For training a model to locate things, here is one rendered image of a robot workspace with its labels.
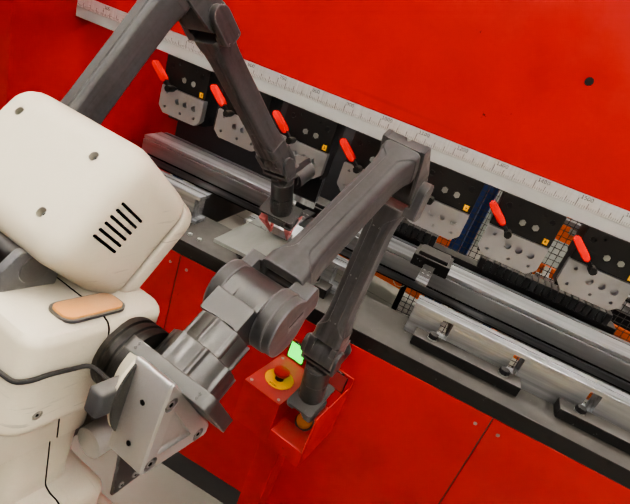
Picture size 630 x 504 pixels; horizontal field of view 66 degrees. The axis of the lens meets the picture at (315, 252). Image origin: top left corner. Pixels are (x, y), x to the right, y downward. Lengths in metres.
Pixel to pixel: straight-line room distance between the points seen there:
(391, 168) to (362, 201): 0.09
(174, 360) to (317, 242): 0.23
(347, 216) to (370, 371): 0.78
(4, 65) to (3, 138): 1.09
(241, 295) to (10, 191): 0.25
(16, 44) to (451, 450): 1.63
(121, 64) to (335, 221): 0.43
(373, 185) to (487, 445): 0.90
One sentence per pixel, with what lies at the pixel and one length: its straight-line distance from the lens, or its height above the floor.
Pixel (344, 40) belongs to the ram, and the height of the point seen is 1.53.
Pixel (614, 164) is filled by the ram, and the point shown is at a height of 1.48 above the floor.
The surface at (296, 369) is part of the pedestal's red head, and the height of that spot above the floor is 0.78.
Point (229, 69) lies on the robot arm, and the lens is 1.00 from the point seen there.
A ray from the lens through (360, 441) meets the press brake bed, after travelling 1.51.
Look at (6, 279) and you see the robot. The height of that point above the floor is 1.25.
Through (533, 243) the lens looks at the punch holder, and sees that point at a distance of 1.29.
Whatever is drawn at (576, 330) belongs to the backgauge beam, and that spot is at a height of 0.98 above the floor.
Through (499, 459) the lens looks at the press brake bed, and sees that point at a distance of 1.44.
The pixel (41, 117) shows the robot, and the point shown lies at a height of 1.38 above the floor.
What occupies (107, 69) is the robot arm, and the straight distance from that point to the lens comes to 0.85.
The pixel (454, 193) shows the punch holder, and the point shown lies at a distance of 1.27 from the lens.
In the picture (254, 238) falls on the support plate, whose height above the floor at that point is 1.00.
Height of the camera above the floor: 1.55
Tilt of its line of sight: 24 degrees down
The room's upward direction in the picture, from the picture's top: 20 degrees clockwise
